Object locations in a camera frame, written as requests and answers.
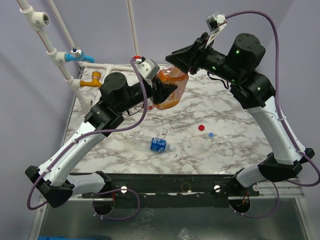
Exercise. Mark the orange faucet valve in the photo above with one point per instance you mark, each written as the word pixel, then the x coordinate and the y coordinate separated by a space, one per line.
pixel 95 80

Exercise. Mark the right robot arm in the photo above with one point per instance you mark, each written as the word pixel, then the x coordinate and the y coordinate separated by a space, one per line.
pixel 256 94

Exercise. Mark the blue label water bottle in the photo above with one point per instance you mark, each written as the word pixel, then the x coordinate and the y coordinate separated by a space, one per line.
pixel 153 144

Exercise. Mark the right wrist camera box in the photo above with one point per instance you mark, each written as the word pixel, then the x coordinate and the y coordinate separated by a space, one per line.
pixel 216 23

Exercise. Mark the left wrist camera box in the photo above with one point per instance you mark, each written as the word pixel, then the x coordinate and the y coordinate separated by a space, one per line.
pixel 148 69

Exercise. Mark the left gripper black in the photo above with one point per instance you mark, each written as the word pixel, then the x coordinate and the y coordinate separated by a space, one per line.
pixel 160 90

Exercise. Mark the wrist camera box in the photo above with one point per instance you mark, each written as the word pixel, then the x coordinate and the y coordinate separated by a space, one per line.
pixel 216 23
pixel 148 69

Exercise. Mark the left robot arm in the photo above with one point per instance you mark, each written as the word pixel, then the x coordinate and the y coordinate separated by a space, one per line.
pixel 54 179

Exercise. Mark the blue faucet valve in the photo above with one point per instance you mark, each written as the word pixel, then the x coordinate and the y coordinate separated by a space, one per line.
pixel 77 54

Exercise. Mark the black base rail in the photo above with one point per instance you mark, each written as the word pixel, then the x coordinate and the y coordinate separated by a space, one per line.
pixel 176 190

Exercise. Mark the orange plastic jar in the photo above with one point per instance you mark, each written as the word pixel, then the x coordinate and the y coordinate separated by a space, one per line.
pixel 172 83

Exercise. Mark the white pvc pipe frame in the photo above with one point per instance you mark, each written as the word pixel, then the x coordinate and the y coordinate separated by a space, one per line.
pixel 38 21

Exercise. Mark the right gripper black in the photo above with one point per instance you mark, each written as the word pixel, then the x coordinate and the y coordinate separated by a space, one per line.
pixel 198 55

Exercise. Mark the red bottle cap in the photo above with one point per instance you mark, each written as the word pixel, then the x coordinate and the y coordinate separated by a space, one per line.
pixel 201 127

